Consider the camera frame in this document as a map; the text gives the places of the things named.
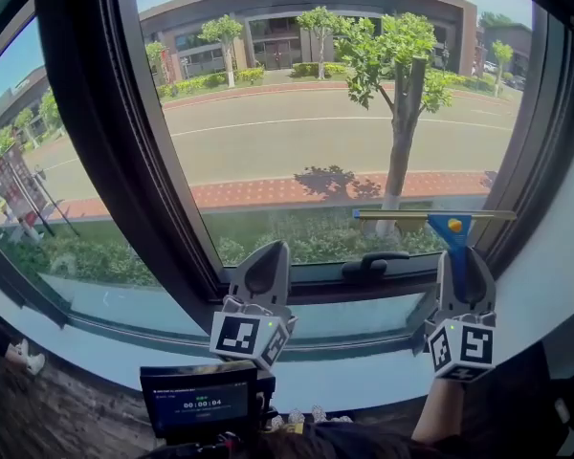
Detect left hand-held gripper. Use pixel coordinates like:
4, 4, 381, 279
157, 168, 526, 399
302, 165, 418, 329
209, 240, 298, 372

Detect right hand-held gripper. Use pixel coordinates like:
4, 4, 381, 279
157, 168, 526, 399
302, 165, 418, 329
423, 246, 498, 384

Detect blue brass squeegee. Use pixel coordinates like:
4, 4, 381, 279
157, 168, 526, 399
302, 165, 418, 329
352, 209, 518, 303

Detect casement window glass pane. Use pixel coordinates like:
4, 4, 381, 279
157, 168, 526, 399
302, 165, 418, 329
133, 0, 535, 270

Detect person's right forearm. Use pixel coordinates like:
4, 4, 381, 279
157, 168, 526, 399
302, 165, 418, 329
410, 378, 465, 444

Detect green hedge bushes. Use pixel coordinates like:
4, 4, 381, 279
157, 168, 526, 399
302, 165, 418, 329
0, 206, 453, 289

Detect short wide window glass pane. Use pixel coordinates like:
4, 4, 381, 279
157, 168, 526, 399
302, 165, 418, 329
286, 292, 430, 341

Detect white window sill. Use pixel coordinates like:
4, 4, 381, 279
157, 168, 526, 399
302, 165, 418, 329
0, 274, 441, 413

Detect black office chair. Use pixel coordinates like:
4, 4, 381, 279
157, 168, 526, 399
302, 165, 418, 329
501, 341, 574, 459

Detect black monitor screen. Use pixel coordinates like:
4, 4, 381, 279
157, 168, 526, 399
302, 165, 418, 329
139, 360, 277, 444

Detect person's left patterned shoe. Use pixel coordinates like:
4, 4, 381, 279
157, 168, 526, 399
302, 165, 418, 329
270, 407, 308, 429

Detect person's patterned shoe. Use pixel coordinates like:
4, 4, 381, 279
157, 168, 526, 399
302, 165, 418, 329
270, 407, 308, 429
309, 403, 355, 425

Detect person's right patterned shoe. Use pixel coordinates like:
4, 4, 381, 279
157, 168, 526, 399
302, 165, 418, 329
309, 403, 355, 425

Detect street tree with sawn top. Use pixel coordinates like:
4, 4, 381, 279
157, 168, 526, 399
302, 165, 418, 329
337, 11, 453, 238

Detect person's black shirt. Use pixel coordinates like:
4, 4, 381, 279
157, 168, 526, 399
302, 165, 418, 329
257, 421, 508, 459

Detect large fixed window glass pane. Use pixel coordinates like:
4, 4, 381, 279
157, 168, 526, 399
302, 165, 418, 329
0, 16, 211, 339

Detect small roadside tree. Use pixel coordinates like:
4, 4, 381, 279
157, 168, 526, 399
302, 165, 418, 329
296, 6, 341, 80
491, 39, 515, 98
198, 14, 245, 89

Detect black street lamp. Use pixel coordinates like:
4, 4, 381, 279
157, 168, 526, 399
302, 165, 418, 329
32, 164, 80, 238

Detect red notice board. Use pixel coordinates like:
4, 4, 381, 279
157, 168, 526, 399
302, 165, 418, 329
0, 143, 49, 231

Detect brown brick building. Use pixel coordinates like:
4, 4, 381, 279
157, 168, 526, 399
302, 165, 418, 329
0, 0, 479, 138

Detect black window handle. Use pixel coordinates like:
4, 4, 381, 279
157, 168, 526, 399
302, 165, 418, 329
342, 251, 411, 280

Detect black window frame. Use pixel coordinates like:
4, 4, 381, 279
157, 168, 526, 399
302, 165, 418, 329
0, 0, 574, 358

